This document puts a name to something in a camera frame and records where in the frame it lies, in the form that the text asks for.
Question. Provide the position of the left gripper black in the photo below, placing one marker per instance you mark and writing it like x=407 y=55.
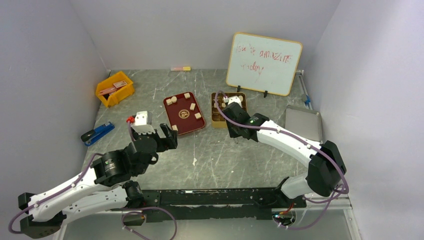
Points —
x=169 y=142

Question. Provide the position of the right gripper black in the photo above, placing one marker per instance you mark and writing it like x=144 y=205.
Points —
x=234 y=129

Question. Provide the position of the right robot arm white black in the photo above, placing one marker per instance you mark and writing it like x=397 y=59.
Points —
x=325 y=166

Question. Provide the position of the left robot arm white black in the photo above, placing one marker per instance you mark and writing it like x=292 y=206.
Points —
x=104 y=184

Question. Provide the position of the gold chocolate box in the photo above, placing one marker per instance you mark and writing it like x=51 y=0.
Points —
x=217 y=121

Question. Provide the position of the square white chocolate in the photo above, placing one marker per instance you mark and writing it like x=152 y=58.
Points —
x=198 y=116

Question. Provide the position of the rectangular chocolate near logo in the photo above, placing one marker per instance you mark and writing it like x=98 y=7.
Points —
x=192 y=106

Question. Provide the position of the red rectangular tray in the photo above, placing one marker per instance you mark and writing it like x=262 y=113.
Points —
x=178 y=112

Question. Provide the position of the blue black stapler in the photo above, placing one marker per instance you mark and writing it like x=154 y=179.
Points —
x=92 y=136

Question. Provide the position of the yellow plastic bin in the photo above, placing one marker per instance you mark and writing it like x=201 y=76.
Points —
x=115 y=98

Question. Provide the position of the pink box in bin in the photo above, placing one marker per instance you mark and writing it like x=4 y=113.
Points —
x=115 y=86

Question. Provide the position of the yellow pink eraser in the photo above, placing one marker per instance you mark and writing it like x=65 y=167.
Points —
x=181 y=69

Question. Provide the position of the silver box lid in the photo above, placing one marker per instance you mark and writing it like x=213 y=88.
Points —
x=304 y=122

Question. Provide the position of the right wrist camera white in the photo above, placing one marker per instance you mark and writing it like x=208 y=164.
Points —
x=238 y=99

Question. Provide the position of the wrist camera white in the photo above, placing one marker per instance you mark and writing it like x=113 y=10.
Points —
x=238 y=99
x=141 y=118

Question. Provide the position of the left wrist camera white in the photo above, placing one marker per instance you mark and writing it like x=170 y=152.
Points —
x=141 y=118

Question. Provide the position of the whiteboard with yellow frame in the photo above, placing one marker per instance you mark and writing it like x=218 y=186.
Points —
x=263 y=64

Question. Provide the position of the blue clip on rail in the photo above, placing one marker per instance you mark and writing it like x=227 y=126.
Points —
x=306 y=99

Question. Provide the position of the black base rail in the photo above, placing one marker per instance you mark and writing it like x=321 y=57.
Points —
x=225 y=203

